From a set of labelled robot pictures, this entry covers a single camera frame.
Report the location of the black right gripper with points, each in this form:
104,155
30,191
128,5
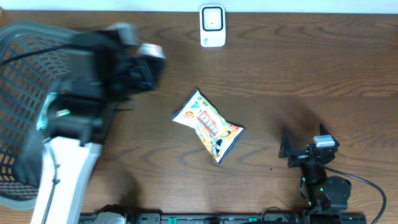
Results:
286,147

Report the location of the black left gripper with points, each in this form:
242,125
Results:
140,75

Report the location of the yellow snack bag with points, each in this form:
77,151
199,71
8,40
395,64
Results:
217,134

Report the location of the pale green wipes pack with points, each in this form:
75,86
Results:
42,121

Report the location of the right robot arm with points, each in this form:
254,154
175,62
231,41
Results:
327,195

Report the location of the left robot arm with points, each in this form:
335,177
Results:
75,120

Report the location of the white barcode scanner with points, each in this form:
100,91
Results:
212,26

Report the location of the grey plastic shopping basket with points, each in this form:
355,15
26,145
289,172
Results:
34,60

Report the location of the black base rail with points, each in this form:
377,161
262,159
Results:
149,218

